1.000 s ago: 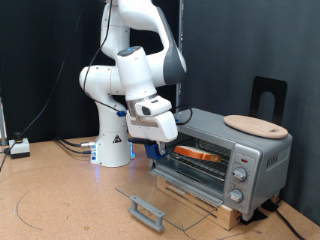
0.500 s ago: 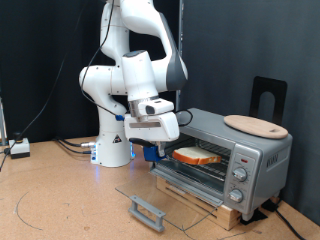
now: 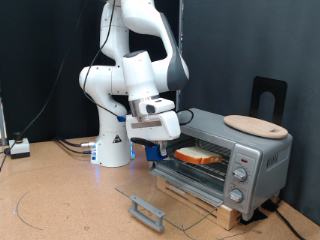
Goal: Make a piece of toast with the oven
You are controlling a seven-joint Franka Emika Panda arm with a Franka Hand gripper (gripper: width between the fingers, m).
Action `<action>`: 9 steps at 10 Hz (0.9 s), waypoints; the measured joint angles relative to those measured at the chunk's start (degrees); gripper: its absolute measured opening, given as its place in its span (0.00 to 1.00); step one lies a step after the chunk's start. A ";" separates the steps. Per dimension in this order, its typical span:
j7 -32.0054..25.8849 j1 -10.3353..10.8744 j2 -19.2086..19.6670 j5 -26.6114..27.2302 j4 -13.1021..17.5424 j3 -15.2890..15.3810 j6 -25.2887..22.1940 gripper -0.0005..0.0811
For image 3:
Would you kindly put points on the slatted wooden riser block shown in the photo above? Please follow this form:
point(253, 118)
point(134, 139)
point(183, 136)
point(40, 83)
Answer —
point(230, 216)

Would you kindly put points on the silver oven knob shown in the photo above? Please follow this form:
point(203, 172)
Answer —
point(235, 195)
point(240, 174)

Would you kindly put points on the silver toaster oven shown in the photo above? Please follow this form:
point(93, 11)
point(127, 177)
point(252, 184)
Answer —
point(266, 160)

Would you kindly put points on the vertical metal pole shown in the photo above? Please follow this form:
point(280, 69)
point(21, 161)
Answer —
point(181, 16)

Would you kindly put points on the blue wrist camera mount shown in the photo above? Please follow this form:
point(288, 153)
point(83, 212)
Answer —
point(121, 118)

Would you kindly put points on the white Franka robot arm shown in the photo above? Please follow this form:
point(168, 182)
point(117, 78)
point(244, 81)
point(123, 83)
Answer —
point(113, 143)

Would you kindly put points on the black foam pad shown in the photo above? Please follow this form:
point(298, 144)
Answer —
point(256, 216)

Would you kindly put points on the round wooden serving board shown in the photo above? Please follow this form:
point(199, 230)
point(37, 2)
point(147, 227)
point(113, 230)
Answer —
point(256, 126)

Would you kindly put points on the emergency stop button box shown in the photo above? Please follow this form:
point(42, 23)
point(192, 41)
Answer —
point(19, 148)

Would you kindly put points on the black metal bracket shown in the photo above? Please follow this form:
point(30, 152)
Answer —
point(258, 93)

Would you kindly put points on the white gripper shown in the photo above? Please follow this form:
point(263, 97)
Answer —
point(153, 126)

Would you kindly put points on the grey metal frame leg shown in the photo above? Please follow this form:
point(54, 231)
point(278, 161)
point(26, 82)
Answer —
point(2, 126)

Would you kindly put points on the white bread slice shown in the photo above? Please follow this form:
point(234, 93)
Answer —
point(196, 155)

